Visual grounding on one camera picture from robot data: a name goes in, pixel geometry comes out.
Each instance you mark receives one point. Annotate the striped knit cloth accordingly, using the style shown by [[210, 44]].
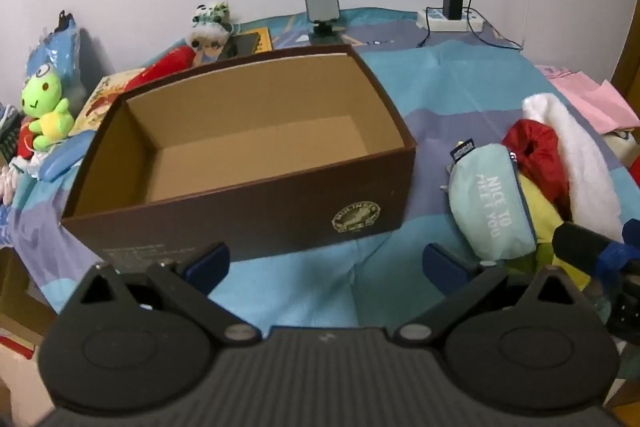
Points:
[[10, 132]]

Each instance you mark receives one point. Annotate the blue plastic package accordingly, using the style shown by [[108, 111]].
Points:
[[55, 47]]

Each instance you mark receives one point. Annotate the mint green zip pouch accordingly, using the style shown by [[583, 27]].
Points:
[[490, 207]]

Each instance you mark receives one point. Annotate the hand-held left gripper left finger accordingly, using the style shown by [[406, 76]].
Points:
[[207, 264]]

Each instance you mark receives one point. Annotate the small red cloth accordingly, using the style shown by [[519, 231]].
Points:
[[25, 142]]

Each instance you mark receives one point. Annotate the red plush toy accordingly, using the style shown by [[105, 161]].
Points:
[[165, 64]]

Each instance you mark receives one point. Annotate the yellow book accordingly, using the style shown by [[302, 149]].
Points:
[[262, 39]]

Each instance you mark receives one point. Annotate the blue glasses case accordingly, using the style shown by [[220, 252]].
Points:
[[65, 157]]

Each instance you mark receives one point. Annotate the white fluffy towel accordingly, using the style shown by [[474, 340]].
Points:
[[585, 167]]

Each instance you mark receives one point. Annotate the black clip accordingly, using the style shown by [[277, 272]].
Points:
[[63, 21]]

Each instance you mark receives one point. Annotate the yellow-green towel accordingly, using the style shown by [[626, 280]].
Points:
[[542, 212]]

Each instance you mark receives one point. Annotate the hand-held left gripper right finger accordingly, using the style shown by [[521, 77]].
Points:
[[442, 267]]

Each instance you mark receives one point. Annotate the cardboard boxes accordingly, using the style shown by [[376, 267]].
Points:
[[20, 307]]

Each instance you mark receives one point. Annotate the panda bamboo plush toy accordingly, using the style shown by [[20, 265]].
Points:
[[212, 13]]

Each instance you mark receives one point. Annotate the brown cardboard box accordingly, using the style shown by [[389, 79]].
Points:
[[250, 217]]

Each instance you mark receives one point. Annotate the green frog plush toy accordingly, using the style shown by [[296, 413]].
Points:
[[42, 94]]

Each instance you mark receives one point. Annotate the white power strip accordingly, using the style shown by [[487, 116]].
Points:
[[435, 23]]

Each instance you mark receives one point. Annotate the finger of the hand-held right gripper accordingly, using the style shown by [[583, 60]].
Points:
[[585, 242]]

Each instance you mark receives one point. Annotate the white fluffy plush toy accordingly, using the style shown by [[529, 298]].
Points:
[[202, 39]]

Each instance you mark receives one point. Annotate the pink cloth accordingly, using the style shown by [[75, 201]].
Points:
[[590, 99]]

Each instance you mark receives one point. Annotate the black charger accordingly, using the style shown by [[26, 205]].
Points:
[[452, 7]]

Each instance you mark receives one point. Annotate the dark green phone stand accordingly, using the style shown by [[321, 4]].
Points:
[[322, 4]]

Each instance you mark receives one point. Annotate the cartoon picture book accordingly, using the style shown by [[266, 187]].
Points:
[[97, 99]]

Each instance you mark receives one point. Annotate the dark smartphone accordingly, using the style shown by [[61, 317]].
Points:
[[240, 46]]

